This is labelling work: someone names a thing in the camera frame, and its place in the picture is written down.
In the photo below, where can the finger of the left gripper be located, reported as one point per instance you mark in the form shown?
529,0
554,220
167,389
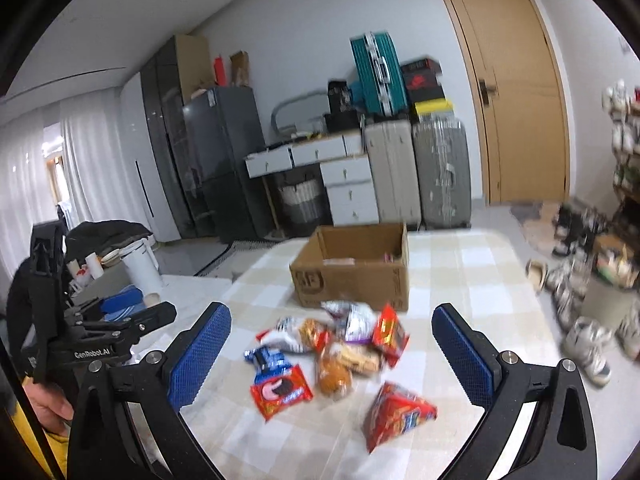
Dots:
146,321
129,298

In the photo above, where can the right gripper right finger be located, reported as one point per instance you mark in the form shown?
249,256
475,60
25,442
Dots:
559,442

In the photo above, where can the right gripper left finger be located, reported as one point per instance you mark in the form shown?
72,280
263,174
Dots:
127,422

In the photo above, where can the blue cookie packet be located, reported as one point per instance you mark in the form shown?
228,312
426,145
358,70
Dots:
268,363

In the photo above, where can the white red noodle bag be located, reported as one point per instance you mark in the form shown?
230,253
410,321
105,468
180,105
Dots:
296,335

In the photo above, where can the red cookie packet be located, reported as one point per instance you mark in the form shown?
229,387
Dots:
281,391

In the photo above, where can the large red snack bag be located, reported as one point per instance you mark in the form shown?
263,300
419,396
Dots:
394,412

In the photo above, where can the bread bun packet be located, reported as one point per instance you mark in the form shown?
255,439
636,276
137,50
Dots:
333,378

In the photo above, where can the grey purple snack bag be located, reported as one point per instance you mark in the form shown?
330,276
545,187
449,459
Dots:
354,322

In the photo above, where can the small red snack packet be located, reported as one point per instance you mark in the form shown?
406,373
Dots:
389,336

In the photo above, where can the clear biscuit packet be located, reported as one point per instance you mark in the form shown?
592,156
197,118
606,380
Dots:
358,358

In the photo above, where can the brown cardboard box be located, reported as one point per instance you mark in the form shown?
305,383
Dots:
356,263

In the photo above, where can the left hand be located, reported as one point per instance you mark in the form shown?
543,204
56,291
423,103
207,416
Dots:
50,405

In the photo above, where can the white kettle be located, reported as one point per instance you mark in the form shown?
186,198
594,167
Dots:
142,266

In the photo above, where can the white curtain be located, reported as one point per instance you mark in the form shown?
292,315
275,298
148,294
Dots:
75,164

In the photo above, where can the woven laundry basket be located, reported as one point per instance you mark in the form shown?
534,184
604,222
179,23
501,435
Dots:
304,206

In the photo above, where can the dark grey refrigerator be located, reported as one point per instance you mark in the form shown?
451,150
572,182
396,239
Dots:
224,126

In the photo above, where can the small door mat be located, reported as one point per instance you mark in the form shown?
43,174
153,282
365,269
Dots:
536,223

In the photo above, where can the shoe rack with shoes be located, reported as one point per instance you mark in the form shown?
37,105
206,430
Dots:
622,107

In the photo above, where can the black tall cabinet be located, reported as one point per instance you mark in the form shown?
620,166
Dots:
168,79

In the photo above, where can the white drawer desk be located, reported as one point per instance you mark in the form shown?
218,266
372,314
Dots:
344,167

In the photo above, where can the black bag on desk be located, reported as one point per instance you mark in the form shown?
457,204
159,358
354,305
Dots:
343,114

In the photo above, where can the beige suitcase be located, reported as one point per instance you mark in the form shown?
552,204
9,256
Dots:
393,166

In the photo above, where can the teal suitcase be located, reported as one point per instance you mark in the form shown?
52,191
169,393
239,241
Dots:
379,74

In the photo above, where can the grey aluminium suitcase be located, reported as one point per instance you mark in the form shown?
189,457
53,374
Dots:
442,163

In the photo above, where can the yellow black shoe box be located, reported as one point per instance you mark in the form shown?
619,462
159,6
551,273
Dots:
437,108

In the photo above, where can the black red shoe box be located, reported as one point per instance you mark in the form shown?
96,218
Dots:
421,80

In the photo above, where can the wooden door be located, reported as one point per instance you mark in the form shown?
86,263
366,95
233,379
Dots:
518,98

